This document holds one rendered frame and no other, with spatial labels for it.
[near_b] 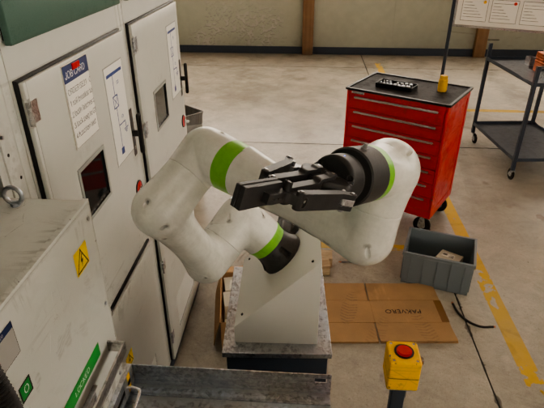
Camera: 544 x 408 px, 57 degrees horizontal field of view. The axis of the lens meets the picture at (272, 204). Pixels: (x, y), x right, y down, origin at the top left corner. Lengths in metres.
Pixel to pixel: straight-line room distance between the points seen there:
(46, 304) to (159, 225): 0.29
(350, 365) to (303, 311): 1.11
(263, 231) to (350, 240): 0.63
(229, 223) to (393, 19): 7.55
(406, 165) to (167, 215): 0.51
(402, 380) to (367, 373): 1.16
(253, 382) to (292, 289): 0.29
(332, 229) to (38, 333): 0.52
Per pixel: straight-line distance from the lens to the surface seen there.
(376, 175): 0.75
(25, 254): 0.90
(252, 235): 1.47
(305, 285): 1.42
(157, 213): 1.07
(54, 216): 0.99
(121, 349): 1.15
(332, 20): 8.68
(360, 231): 0.87
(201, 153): 1.08
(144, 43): 1.91
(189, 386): 1.34
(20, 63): 1.20
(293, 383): 1.29
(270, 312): 1.48
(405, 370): 1.36
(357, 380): 2.50
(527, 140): 5.06
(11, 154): 1.15
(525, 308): 3.16
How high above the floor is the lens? 1.85
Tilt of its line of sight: 29 degrees down
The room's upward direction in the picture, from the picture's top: straight up
